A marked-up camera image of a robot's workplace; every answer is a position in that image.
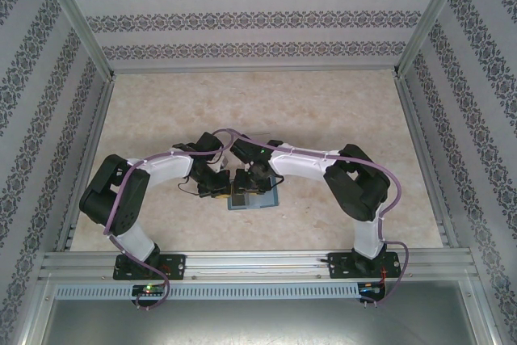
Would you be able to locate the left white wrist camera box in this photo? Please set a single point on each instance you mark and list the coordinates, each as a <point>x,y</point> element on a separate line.
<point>223,164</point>

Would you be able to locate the aluminium crossbar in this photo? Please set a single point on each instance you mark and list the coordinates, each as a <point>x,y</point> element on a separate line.
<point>254,70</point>

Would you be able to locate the aluminium side rail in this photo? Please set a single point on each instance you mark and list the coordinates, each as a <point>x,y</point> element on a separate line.
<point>413,119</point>
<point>95,135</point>

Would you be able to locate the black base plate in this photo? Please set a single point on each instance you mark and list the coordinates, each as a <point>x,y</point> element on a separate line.
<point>343,266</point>
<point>173,266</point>

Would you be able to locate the left controller board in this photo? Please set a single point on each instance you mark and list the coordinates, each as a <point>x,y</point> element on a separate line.
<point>149,289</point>

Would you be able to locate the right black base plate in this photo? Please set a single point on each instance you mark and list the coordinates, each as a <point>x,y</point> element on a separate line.
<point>343,266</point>

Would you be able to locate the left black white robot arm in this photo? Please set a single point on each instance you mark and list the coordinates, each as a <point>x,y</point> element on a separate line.
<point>165,167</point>

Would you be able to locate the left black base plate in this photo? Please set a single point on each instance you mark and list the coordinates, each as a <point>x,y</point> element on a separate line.
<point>173,266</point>

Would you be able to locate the aluminium mounting rail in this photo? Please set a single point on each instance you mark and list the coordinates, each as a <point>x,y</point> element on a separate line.
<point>258,266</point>

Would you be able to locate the black card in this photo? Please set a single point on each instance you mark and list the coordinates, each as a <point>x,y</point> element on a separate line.
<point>238,200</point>

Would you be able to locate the teal card holder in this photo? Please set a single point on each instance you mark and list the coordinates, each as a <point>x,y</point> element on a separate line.
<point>262,202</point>

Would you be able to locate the right controller board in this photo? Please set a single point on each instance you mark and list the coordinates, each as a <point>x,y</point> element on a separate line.
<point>369,289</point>

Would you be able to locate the controller board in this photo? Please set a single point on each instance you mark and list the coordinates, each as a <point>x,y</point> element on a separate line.
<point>149,289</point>
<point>369,289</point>

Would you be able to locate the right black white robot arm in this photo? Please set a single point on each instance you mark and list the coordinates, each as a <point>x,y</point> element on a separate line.
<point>299,161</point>

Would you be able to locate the grey metal panel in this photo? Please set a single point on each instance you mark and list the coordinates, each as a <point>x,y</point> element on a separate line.
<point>258,325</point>

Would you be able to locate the aluminium frame post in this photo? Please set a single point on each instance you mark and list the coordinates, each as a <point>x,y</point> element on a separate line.
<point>434,13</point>
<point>72,13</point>

